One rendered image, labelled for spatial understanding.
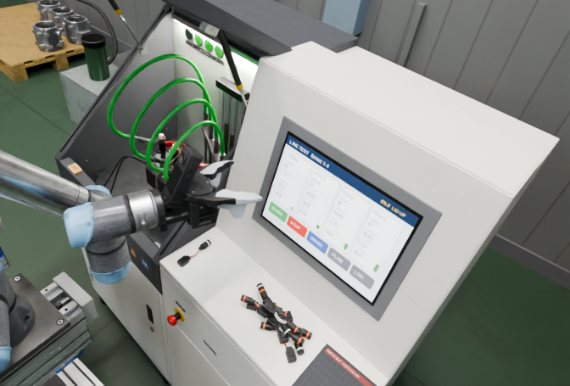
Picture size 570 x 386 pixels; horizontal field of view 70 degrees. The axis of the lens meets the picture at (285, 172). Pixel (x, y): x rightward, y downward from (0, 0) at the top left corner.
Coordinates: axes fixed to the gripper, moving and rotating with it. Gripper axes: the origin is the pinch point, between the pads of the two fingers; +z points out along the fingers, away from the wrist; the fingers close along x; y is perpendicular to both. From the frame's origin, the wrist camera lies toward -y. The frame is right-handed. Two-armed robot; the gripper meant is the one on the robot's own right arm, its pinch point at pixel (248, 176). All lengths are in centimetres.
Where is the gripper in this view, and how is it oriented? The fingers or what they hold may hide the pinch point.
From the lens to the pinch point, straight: 87.7
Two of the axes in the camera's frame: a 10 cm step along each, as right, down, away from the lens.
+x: 4.8, 5.0, -7.2
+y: -0.6, 8.4, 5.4
